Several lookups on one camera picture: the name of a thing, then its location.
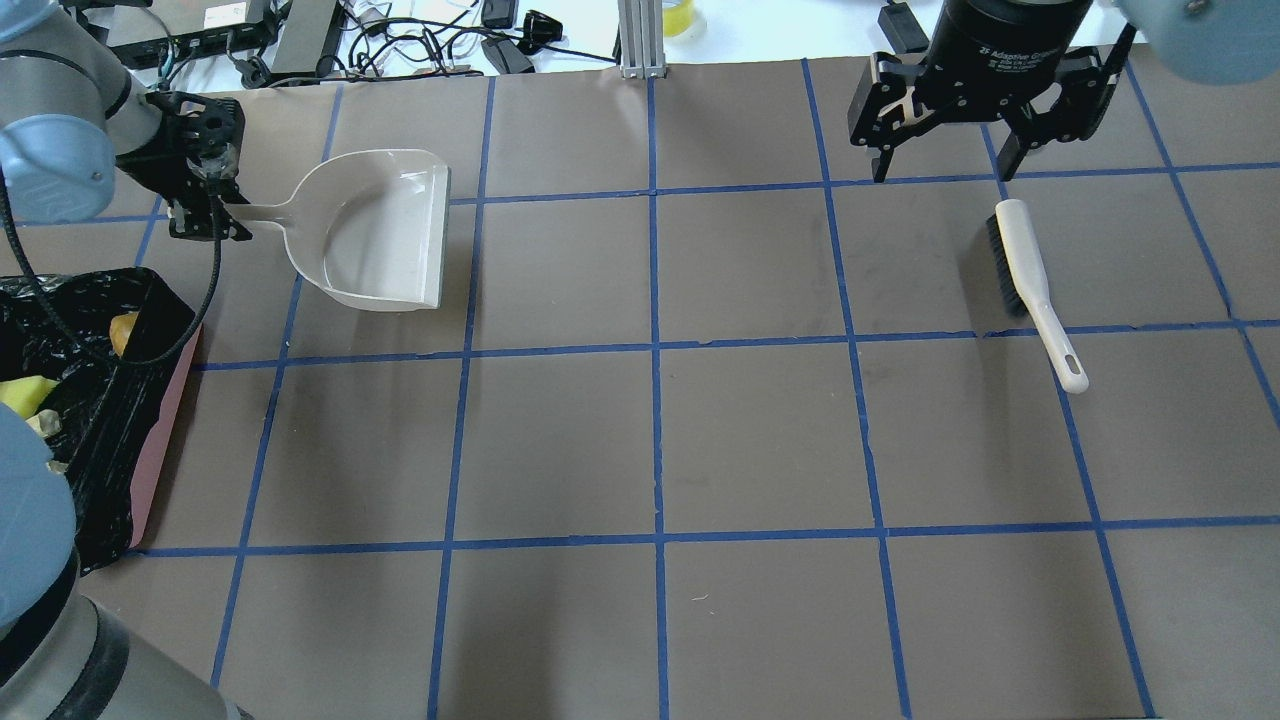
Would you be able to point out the pink bin with black bag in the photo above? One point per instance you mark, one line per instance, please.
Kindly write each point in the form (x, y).
(109, 406)

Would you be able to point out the green yellow sponge piece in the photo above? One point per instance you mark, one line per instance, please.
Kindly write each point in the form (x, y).
(25, 395)

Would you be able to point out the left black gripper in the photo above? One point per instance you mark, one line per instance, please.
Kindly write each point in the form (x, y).
(158, 162)

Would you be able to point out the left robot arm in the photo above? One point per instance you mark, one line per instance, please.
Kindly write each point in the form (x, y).
(65, 656)

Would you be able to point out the yellow potato-like lump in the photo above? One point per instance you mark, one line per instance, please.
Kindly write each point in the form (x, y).
(120, 330)

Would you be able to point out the yellow tape roll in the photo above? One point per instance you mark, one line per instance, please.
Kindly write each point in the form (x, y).
(677, 17)

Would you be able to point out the aluminium frame post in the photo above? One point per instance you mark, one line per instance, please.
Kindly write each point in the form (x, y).
(641, 41)

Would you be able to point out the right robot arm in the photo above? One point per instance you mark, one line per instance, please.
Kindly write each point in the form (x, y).
(1206, 42)

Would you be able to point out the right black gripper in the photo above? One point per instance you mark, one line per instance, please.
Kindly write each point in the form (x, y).
(1005, 45)

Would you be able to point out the white plastic dustpan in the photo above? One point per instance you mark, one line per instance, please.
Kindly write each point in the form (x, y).
(367, 228)

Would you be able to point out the black power adapter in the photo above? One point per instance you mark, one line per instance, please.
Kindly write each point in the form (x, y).
(901, 29)

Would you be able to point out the white hand brush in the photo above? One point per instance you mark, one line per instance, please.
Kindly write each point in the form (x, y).
(1025, 289)

